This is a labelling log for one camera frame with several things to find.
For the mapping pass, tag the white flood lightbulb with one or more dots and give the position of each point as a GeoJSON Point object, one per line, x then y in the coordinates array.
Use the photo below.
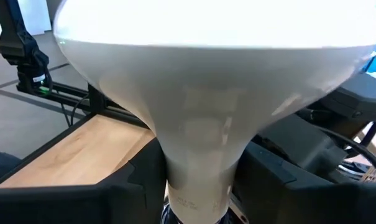
{"type": "Point", "coordinates": [206, 93]}

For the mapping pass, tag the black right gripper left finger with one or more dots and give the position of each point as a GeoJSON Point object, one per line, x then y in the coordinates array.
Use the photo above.
{"type": "Point", "coordinates": [66, 205]}

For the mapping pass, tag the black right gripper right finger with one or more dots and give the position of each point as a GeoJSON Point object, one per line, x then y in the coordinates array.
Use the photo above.
{"type": "Point", "coordinates": [299, 205]}

